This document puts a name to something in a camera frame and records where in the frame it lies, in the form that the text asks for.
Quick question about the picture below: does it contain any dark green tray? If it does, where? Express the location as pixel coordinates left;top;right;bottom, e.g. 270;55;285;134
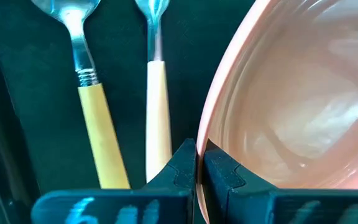
0;0;260;224

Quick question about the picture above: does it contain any spoon with yellow handle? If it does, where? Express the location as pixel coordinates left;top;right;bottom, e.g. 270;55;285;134
31;0;132;190

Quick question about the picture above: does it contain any orange plate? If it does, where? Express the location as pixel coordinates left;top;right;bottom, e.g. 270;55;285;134
196;0;358;224

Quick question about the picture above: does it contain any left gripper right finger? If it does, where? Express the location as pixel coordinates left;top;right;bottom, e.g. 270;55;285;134
202;139;358;224

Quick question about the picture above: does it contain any fork with cream handle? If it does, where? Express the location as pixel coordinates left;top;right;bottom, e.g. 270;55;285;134
134;0;173;183

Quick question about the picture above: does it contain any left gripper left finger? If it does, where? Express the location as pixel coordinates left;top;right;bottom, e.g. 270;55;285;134
31;138;198;224

